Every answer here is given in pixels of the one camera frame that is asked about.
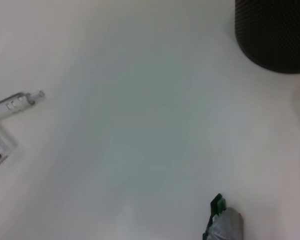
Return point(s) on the grey ballpoint pen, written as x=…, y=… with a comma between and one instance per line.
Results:
x=7, y=107

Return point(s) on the black mesh pen holder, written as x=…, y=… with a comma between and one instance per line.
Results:
x=272, y=32

